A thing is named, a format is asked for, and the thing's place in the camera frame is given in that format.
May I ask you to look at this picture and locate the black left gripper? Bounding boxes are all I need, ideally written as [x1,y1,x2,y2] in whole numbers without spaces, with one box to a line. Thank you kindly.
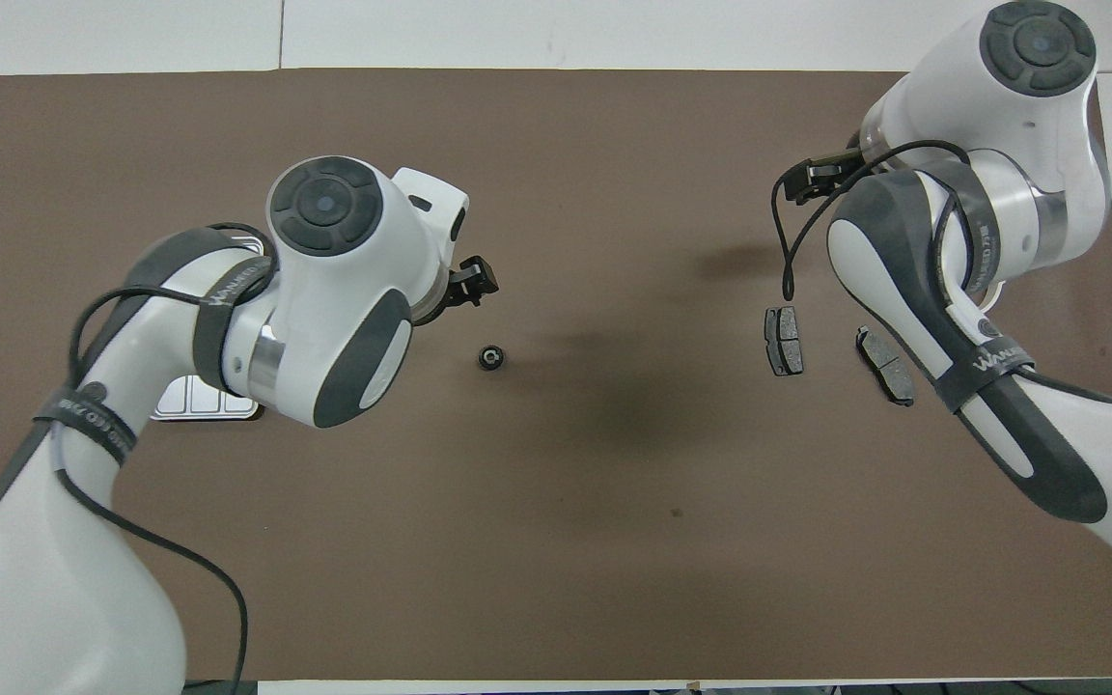
[413,253,499,324]

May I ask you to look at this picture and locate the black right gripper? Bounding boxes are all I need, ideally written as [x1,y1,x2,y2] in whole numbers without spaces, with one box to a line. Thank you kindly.
[785,150,866,206]

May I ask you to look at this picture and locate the silver metal tray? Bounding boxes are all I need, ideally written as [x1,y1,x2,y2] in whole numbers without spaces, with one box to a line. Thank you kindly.
[149,372,264,423]

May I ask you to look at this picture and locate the dark grey brake pad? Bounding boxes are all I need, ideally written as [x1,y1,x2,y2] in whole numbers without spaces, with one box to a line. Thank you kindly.
[764,306,805,377]
[855,326,916,407]

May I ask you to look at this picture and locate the brown table mat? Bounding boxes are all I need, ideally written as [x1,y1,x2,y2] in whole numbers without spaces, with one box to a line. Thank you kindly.
[0,68,1112,682]

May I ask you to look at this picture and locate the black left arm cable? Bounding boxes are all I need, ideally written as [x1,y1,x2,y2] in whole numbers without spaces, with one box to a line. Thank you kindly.
[35,222,279,695]

